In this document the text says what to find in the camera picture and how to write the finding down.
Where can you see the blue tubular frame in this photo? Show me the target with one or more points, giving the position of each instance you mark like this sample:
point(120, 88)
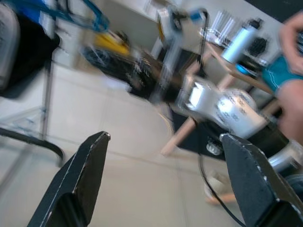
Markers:
point(99, 21)

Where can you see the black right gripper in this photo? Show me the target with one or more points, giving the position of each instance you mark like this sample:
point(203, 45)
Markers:
point(146, 75)

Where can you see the black curved metal tube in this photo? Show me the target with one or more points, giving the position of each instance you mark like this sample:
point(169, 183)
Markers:
point(28, 140)

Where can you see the white slatted object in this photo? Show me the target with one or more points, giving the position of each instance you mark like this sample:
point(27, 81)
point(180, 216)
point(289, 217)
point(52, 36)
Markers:
point(222, 23)

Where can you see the yellow object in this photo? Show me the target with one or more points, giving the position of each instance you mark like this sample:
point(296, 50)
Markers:
point(111, 43)

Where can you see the silver water bottle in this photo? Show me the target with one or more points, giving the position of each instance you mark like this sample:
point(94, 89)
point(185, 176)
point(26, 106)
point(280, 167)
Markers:
point(239, 41)

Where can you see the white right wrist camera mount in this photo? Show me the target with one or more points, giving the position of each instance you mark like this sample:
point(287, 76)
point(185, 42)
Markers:
point(170, 47)

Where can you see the person in teal shorts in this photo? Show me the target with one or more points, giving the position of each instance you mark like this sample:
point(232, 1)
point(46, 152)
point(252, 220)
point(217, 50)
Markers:
point(279, 75)

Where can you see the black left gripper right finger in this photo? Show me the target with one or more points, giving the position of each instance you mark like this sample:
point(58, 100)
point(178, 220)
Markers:
point(255, 194)

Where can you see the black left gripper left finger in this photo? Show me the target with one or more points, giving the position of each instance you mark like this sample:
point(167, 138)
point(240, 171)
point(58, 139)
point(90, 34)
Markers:
point(78, 184)

